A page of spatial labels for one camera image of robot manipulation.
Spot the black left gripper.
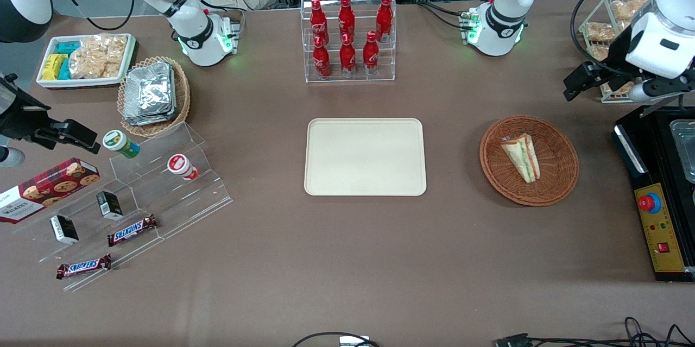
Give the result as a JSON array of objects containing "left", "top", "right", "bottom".
[{"left": 563, "top": 26, "right": 635, "bottom": 103}]

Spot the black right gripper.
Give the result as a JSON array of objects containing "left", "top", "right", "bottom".
[{"left": 0, "top": 73, "right": 102, "bottom": 154}]

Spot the triangle sandwich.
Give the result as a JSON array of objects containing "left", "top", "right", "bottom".
[{"left": 500, "top": 133, "right": 542, "bottom": 184}]

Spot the white rectangular snack tray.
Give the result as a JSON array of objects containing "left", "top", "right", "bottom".
[{"left": 36, "top": 33, "right": 138, "bottom": 90}]

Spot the round brown wicker basket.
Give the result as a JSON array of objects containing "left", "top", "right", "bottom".
[{"left": 479, "top": 114, "right": 580, "bottom": 207}]

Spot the oval light wicker basket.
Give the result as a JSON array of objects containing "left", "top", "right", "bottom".
[{"left": 117, "top": 55, "right": 192, "bottom": 138}]

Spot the beige plastic tray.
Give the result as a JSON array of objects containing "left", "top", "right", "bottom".
[{"left": 304, "top": 117, "right": 428, "bottom": 197}]

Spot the green lidded snack cup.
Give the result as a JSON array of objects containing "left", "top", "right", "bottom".
[{"left": 102, "top": 129, "right": 141, "bottom": 160}]

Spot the red tartan cookie box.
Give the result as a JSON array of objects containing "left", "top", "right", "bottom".
[{"left": 0, "top": 157, "right": 101, "bottom": 224}]

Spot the yellow snack pack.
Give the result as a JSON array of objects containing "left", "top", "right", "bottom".
[{"left": 41, "top": 53, "right": 69, "bottom": 81}]

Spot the small black carton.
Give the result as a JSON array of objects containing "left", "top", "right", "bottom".
[
  {"left": 96, "top": 190, "right": 124, "bottom": 222},
  {"left": 49, "top": 214, "right": 80, "bottom": 245}
]

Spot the clear bag of crackers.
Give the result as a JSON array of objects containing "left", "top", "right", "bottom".
[{"left": 68, "top": 33, "right": 129, "bottom": 80}]

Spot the silver foil packet stack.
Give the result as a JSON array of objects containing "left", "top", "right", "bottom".
[{"left": 122, "top": 61, "right": 179, "bottom": 127}]

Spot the black control box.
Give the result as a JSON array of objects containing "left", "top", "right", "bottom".
[{"left": 611, "top": 105, "right": 695, "bottom": 283}]

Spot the brown snickers bar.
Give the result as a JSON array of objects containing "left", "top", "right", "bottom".
[
  {"left": 106, "top": 213, "right": 159, "bottom": 248},
  {"left": 56, "top": 253, "right": 113, "bottom": 281}
]

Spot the red lidded snack cup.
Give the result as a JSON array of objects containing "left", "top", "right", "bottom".
[{"left": 167, "top": 154, "right": 200, "bottom": 181}]

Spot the clear plastic container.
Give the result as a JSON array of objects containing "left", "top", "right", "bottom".
[{"left": 668, "top": 118, "right": 695, "bottom": 185}]

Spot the clear acrylic stepped display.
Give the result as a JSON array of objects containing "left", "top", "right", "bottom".
[{"left": 11, "top": 121, "right": 235, "bottom": 293}]

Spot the red emergency stop button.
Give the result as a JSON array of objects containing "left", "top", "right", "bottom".
[{"left": 638, "top": 193, "right": 662, "bottom": 214}]

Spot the red cola bottle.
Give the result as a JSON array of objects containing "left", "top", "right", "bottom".
[
  {"left": 309, "top": 0, "right": 330, "bottom": 47},
  {"left": 376, "top": 0, "right": 394, "bottom": 43},
  {"left": 338, "top": 0, "right": 356, "bottom": 43},
  {"left": 362, "top": 30, "right": 380, "bottom": 75},
  {"left": 312, "top": 36, "right": 332, "bottom": 79},
  {"left": 339, "top": 33, "right": 357, "bottom": 78}
]

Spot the clear acrylic bottle rack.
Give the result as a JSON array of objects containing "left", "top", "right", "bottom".
[{"left": 300, "top": 0, "right": 397, "bottom": 84}]

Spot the white wire shelf basket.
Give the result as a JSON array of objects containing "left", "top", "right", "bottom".
[{"left": 578, "top": 0, "right": 661, "bottom": 105}]

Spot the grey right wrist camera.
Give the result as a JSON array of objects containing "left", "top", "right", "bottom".
[{"left": 0, "top": 146, "right": 26, "bottom": 169}]

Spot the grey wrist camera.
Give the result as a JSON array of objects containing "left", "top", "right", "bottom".
[
  {"left": 0, "top": 146, "right": 26, "bottom": 169},
  {"left": 628, "top": 77, "right": 695, "bottom": 105}
]

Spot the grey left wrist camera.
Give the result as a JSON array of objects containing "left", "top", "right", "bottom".
[{"left": 628, "top": 77, "right": 695, "bottom": 105}]

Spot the black cable bundle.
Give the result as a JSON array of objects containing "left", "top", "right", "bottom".
[{"left": 495, "top": 317, "right": 695, "bottom": 347}]

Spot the black looped cable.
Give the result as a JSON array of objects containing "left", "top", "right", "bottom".
[{"left": 291, "top": 331, "right": 382, "bottom": 347}]

